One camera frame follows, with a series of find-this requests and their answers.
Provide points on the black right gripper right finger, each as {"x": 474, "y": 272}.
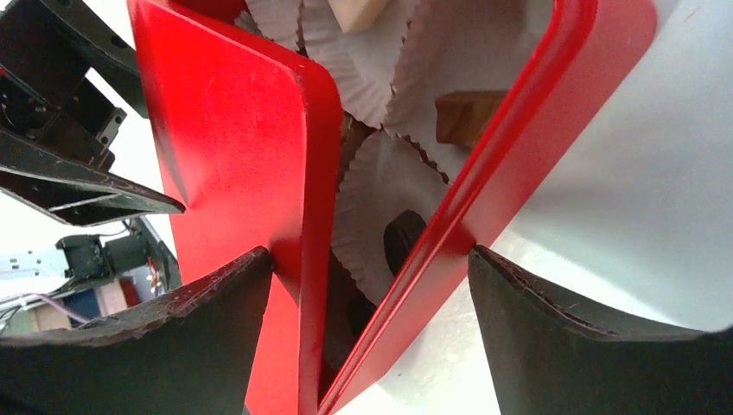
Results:
{"x": 551, "y": 350}

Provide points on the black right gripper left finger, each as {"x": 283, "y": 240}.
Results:
{"x": 189, "y": 351}

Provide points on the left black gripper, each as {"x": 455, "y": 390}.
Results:
{"x": 57, "y": 127}

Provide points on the red box lid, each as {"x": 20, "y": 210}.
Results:
{"x": 248, "y": 137}

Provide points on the red chocolate box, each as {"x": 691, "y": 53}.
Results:
{"x": 587, "y": 51}

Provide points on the dark round chocolate on tray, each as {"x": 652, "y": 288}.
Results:
{"x": 400, "y": 236}

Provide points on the brown square chocolate on tray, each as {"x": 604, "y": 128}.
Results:
{"x": 463, "y": 116}

